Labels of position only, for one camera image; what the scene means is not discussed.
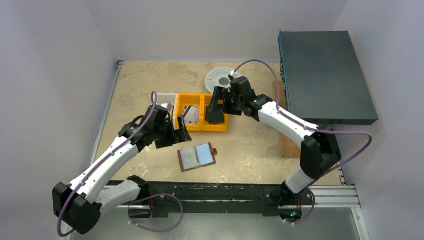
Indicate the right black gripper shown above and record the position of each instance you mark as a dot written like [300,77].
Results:
[218,103]

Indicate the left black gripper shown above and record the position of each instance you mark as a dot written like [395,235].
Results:
[183,135]

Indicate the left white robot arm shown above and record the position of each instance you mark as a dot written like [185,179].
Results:
[80,204]

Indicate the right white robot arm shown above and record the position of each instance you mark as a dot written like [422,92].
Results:
[319,149]

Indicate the stack of silver cards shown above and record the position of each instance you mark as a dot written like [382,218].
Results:
[191,115]

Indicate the grey filament spool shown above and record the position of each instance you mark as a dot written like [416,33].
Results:
[218,77]

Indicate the white plastic bin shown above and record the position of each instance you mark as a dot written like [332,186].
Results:
[169,101]

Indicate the wooden board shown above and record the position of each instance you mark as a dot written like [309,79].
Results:
[288,148]

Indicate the dark blue flat box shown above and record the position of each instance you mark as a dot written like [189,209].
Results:
[324,81]

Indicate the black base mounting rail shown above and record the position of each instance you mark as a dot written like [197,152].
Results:
[270,200]

